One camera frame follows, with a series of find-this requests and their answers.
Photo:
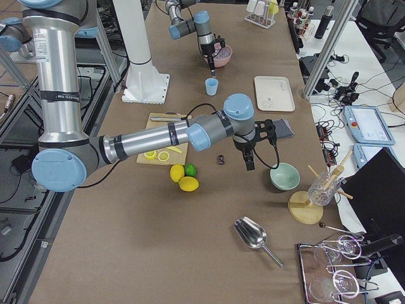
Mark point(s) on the green lime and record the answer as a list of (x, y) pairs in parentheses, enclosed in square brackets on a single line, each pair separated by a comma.
[(190, 170)]

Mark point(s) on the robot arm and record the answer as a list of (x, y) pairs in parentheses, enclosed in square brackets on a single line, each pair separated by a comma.
[(67, 155), (200, 24)]

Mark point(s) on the black water bottle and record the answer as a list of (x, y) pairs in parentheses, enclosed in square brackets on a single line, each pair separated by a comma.
[(324, 22)]

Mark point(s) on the wooden cup tree stand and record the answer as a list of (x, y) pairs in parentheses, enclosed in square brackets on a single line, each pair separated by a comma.
[(307, 212)]

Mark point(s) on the mint green bowl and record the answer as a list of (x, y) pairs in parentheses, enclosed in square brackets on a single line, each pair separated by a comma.
[(285, 177)]

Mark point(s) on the cream rabbit tray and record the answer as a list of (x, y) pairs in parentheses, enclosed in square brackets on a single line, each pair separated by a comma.
[(273, 94)]

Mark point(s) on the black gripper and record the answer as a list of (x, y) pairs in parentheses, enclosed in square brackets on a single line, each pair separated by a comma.
[(209, 50), (242, 145)]

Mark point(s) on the clear glass on stand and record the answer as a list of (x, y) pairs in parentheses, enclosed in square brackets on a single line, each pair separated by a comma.
[(319, 194)]

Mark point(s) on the steel muddler black tip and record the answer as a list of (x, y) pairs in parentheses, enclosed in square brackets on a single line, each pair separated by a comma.
[(167, 119)]

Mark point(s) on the pink plastic cup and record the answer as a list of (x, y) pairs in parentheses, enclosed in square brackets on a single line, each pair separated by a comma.
[(260, 8)]

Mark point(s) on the white wire cup rack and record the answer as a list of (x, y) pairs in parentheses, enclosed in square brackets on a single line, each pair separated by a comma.
[(266, 21)]

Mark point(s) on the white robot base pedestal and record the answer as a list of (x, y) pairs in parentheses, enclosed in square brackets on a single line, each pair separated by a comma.
[(144, 83)]

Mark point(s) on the blue teach pendant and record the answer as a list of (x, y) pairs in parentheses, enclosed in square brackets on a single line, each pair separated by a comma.
[(367, 125), (364, 153)]

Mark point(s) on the yellow plastic cup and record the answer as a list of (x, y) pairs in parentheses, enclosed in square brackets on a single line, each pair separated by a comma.
[(273, 7)]

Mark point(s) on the steel ice scoop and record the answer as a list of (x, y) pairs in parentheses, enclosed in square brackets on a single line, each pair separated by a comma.
[(255, 237)]

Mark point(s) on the lemon half slice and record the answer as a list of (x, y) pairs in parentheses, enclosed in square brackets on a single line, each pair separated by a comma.
[(151, 155), (163, 156)]

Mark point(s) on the dark cherries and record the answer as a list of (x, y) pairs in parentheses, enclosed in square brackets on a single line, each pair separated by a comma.
[(220, 160)]

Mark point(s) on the light blue plastic cup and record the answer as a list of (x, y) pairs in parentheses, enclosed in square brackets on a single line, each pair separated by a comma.
[(211, 85)]

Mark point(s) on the grey folded cloth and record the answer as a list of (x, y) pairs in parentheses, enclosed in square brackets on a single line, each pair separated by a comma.
[(282, 128)]

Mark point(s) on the wooden cutting board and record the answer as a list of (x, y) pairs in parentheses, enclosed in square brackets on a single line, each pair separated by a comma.
[(175, 158)]

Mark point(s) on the pink bowl of ice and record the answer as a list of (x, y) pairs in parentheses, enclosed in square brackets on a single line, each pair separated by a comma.
[(222, 55)]

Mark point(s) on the whole yellow lemon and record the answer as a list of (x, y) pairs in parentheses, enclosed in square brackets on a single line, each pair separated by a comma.
[(177, 172), (188, 184)]

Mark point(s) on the white plastic cup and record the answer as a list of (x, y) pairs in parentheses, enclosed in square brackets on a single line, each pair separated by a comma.
[(251, 6)]

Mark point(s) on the aluminium frame post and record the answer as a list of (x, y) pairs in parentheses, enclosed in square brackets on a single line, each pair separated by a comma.
[(329, 45)]

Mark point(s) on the wire glass rack tray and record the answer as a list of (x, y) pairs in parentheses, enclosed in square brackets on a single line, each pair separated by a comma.
[(328, 270)]

